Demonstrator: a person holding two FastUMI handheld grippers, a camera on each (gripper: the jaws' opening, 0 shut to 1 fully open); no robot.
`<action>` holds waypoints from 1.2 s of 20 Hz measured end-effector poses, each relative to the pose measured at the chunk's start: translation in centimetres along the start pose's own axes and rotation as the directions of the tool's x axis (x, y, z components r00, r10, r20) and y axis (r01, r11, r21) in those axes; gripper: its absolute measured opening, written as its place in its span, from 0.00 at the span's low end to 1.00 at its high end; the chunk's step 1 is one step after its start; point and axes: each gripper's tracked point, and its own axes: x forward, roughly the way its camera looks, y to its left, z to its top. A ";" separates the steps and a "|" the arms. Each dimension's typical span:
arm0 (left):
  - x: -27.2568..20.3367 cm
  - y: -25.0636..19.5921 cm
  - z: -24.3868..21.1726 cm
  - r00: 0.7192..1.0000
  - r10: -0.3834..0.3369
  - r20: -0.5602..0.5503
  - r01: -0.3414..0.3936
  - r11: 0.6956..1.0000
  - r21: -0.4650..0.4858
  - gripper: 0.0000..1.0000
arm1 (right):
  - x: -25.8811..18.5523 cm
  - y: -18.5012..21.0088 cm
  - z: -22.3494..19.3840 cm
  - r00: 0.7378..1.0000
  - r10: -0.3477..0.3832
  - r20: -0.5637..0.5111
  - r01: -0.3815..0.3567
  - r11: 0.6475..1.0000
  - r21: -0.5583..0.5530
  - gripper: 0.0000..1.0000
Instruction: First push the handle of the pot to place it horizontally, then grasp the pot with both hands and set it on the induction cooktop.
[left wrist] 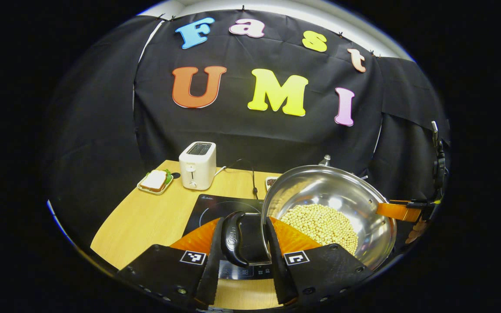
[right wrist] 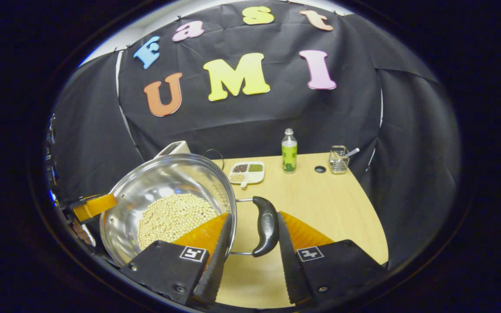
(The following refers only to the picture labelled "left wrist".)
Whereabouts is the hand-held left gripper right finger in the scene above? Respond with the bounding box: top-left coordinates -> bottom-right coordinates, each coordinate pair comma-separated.
264,216 -> 374,305

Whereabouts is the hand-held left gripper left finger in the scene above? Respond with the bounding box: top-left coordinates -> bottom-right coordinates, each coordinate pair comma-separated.
117,216 -> 234,307

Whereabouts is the black induction cooktop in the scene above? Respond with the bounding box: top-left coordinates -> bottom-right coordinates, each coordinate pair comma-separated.
182,194 -> 277,280

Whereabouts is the pile of soybeans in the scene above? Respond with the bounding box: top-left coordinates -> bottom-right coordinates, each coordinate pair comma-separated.
279,204 -> 359,256

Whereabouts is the stainless steel pot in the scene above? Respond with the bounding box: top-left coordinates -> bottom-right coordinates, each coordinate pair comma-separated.
221,164 -> 398,272

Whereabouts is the small rectangular plate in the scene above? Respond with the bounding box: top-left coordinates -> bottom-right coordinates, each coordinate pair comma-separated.
137,169 -> 175,195

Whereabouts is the white toaster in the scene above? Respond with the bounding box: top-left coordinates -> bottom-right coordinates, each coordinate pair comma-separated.
178,141 -> 217,191

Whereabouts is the sandwich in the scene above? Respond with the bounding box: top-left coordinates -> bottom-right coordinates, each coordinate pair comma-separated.
140,170 -> 167,192

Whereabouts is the black backdrop cloth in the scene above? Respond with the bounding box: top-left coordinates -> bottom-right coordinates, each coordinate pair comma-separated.
46,9 -> 451,244

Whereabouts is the row of small black clips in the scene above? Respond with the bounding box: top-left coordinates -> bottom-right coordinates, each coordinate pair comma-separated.
155,4 -> 384,59

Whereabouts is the toaster power cable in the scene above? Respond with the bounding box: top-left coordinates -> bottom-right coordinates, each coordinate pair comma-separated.
215,159 -> 259,200

